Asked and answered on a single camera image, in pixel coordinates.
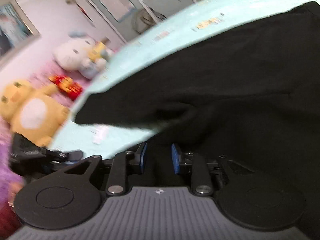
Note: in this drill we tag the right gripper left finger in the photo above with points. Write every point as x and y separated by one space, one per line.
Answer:
135 159

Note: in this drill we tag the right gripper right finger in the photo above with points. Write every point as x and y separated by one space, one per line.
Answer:
180 160

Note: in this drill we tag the light green quilted bedspread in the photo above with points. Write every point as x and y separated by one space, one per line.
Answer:
193 24

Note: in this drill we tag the white blue plush toy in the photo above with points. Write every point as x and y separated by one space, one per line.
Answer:
83 54

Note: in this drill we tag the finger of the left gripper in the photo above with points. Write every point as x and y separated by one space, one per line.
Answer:
72 156

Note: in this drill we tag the black trousers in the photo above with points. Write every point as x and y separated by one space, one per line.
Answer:
251 93

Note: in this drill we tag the red plush toy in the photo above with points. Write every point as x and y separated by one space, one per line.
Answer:
67 86

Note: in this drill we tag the yellow plush bear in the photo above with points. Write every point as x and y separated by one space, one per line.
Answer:
32 112

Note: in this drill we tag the person's left hand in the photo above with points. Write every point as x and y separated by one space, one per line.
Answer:
11 183

